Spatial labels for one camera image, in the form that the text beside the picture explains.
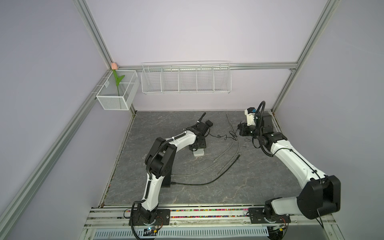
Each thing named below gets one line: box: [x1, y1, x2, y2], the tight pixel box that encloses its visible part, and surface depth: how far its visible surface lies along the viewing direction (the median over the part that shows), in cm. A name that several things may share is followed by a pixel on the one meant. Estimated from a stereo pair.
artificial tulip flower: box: [111, 62, 125, 97], surface depth 92 cm
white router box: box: [193, 148, 205, 157], surface depth 97 cm
